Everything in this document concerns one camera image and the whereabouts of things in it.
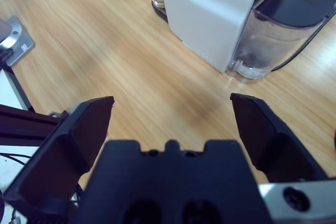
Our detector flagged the black drip tray metal grate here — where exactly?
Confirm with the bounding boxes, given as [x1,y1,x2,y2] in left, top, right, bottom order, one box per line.
[151,0,169,23]

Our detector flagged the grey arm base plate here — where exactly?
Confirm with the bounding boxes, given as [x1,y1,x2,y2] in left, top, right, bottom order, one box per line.
[0,15,36,67]

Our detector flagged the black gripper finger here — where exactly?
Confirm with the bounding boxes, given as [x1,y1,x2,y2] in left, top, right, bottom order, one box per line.
[0,96,114,224]
[229,93,329,184]

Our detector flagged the clear water tank black lid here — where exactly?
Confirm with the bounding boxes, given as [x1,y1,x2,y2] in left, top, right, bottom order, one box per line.
[225,0,336,80]

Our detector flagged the white capsule coffee machine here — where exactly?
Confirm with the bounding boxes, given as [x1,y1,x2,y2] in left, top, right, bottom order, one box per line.
[152,0,295,74]

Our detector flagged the black machine power cable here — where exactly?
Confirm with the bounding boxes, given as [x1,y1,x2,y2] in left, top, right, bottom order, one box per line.
[271,16,331,71]

